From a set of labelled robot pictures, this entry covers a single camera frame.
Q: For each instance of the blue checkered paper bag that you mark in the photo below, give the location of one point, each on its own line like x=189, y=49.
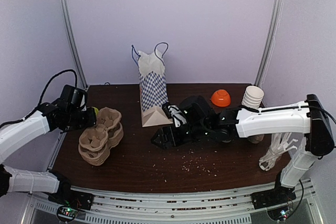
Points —
x=152, y=84

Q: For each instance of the green plastic bowl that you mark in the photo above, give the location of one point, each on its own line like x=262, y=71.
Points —
x=94, y=110

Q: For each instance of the left aluminium frame post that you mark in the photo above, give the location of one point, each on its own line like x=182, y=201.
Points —
x=72, y=44

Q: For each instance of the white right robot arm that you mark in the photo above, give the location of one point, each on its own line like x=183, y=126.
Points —
x=307, y=117

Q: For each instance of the ceramic mug with coral print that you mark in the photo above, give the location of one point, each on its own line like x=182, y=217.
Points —
x=255, y=139

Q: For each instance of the cardboard cup carrier stack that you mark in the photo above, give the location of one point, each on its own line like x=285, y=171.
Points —
x=105, y=148

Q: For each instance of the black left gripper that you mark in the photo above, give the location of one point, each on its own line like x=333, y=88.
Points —
x=91, y=120

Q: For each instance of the metal front rail base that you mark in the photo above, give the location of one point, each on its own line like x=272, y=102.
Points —
x=220, y=206

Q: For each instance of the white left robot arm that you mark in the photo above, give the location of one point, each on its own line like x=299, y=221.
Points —
x=17, y=135

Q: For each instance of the aluminium frame post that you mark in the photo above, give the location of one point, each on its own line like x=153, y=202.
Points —
x=269, y=44
x=72, y=44

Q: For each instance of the right aluminium frame post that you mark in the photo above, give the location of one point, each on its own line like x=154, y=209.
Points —
x=269, y=44

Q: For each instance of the single cardboard cup carrier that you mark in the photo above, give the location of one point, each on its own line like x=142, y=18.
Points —
x=109, y=117

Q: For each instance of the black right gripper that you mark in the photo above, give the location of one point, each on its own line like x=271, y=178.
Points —
x=172, y=135

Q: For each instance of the white paper cup stack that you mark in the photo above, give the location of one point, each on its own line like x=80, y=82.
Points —
x=252, y=97

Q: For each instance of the orange plastic bowl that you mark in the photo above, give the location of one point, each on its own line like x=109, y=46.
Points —
x=221, y=98

